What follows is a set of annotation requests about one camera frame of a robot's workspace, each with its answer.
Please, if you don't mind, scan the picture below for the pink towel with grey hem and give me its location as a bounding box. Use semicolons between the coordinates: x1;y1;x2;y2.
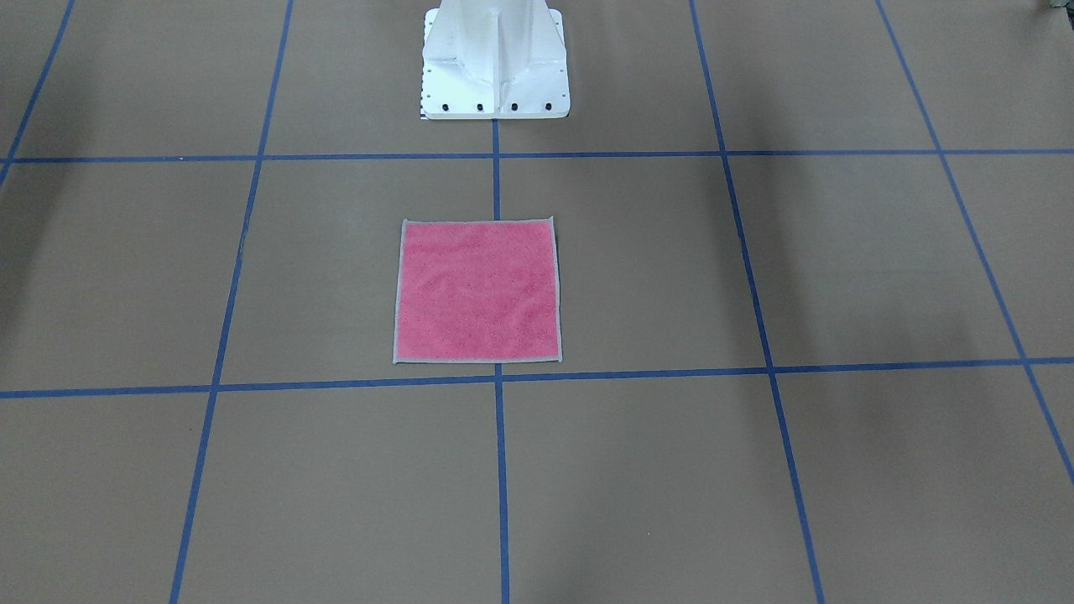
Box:
393;217;564;364

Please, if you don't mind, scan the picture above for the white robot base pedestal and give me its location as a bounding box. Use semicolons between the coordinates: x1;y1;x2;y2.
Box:
420;1;571;120

